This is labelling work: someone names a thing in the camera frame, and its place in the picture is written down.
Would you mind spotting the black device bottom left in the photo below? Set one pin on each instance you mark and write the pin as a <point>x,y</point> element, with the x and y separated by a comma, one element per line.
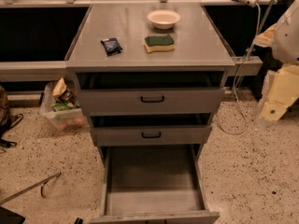
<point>9,217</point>

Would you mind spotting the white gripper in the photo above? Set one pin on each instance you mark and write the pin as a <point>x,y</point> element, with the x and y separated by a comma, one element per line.
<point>287,39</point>

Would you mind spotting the yellow green sponge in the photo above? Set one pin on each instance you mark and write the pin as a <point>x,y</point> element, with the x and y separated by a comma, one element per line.
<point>159,43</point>

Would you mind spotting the metal rod on floor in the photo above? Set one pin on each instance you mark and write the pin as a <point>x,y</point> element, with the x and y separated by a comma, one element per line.
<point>35,185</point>

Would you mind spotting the clear plastic snack bin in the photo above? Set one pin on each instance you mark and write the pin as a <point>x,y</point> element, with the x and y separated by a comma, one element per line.
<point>59,104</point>

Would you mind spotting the grey metal drawer cabinet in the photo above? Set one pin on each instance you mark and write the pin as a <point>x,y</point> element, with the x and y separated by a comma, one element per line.
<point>198,47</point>

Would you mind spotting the white paper bowl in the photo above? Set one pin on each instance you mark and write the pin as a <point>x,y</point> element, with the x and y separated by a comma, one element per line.
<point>163,19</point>

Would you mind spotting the grey top drawer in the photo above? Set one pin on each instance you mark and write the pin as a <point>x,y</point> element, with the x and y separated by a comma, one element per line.
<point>132,93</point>

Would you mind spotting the grey open bottom drawer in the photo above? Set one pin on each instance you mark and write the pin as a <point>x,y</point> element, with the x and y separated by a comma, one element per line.
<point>153,185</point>

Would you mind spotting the grey middle drawer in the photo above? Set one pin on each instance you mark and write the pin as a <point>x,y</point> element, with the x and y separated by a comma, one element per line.
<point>150,130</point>

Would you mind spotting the dark backpack with straps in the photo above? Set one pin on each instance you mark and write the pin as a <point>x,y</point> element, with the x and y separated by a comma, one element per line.
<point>7,121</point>

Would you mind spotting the dark blue snack packet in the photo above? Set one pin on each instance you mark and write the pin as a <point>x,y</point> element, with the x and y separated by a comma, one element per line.
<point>112,46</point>

